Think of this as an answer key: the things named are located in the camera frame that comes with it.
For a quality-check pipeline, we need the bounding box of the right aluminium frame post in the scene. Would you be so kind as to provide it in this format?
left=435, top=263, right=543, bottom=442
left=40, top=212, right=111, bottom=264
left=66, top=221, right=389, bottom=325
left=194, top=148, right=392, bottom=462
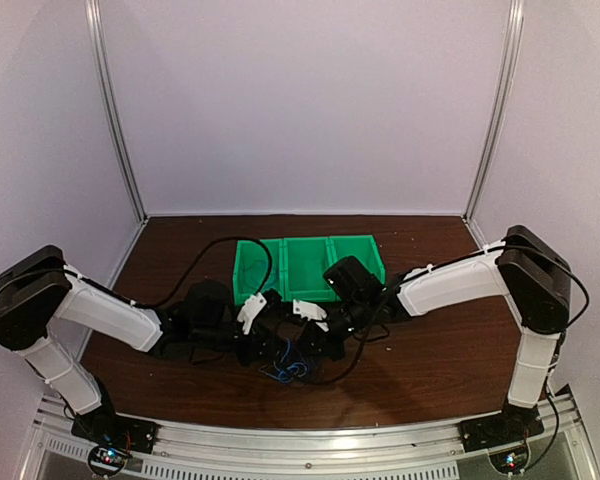
left=463, top=0, right=525, bottom=224

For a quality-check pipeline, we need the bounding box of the right circuit board with LEDs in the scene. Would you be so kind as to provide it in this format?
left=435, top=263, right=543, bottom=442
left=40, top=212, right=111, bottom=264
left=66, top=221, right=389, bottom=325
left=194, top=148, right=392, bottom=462
left=489, top=446, right=530, bottom=475

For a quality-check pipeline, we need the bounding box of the left aluminium frame post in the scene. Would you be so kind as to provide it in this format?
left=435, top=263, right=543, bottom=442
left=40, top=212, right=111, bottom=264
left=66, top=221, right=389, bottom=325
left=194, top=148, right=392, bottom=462
left=85, top=0, right=148, bottom=224

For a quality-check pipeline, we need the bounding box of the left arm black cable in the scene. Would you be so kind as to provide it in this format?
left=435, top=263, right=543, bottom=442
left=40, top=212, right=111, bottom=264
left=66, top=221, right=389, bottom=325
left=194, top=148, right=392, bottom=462
left=0, top=237, right=274, bottom=366

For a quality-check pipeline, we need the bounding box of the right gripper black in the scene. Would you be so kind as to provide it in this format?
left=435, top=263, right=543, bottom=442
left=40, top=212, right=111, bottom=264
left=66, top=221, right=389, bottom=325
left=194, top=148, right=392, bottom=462
left=293, top=295, right=372, bottom=361

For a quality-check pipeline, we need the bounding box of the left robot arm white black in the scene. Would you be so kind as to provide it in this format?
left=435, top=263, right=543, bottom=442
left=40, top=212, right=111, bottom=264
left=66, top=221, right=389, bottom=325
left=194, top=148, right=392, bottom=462
left=0, top=245, right=279, bottom=444

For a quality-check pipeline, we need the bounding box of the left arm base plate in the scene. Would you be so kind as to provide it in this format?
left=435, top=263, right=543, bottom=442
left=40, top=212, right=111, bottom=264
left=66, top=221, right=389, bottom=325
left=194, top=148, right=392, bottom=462
left=71, top=412, right=158, bottom=454

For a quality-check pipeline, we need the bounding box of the circuit board with leds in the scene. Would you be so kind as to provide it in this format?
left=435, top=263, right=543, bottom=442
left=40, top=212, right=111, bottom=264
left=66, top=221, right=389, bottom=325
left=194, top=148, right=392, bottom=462
left=87, top=446, right=131, bottom=476
left=489, top=446, right=530, bottom=475

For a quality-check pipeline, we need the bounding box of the aluminium frame post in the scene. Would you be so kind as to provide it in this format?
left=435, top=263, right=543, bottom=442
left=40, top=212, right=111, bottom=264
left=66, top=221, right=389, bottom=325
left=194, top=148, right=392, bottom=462
left=85, top=0, right=148, bottom=224
left=463, top=0, right=525, bottom=224

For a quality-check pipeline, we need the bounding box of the dark blue wire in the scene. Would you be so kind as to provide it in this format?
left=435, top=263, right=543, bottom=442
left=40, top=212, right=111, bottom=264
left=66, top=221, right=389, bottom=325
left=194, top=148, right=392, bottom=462
left=269, top=339, right=316, bottom=384

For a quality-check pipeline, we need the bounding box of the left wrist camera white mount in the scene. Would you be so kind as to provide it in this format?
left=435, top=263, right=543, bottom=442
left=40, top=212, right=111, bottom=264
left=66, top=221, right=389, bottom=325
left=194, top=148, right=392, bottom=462
left=237, top=289, right=281, bottom=335

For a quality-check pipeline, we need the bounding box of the left circuit board with LEDs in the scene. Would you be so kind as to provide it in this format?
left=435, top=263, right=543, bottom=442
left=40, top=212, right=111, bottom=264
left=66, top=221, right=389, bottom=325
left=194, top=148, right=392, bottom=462
left=87, top=446, right=131, bottom=476

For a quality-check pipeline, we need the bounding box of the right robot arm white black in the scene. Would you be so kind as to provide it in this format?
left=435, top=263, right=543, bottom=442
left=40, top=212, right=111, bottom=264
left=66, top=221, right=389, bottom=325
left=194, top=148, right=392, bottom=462
left=292, top=225, right=577, bottom=442

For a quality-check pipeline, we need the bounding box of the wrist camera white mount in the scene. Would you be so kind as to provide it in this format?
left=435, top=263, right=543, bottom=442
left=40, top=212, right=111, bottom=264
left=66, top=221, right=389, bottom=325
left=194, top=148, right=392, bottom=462
left=237, top=289, right=281, bottom=335
left=292, top=299, right=329, bottom=332

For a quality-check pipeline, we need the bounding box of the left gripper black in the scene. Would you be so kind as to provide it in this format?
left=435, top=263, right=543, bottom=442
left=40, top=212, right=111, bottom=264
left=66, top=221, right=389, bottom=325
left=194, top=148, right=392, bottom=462
left=193, top=321, right=287, bottom=368

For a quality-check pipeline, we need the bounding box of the green bin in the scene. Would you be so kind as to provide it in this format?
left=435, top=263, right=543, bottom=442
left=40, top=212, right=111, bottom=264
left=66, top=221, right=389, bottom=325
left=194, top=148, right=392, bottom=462
left=330, top=235, right=386, bottom=283
left=232, top=239, right=286, bottom=305
left=283, top=237, right=335, bottom=303

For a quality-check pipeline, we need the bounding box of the front aluminium rail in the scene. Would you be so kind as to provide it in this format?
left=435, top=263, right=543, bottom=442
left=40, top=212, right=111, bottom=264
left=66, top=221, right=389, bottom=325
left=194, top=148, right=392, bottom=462
left=15, top=394, right=600, bottom=479

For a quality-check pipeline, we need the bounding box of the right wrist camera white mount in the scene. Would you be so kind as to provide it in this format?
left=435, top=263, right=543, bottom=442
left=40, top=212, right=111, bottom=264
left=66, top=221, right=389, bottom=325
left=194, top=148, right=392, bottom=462
left=292, top=299, right=329, bottom=332

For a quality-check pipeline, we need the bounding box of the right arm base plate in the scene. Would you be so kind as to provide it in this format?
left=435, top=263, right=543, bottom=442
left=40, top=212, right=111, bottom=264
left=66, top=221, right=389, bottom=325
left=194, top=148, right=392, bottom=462
left=459, top=413, right=544, bottom=453

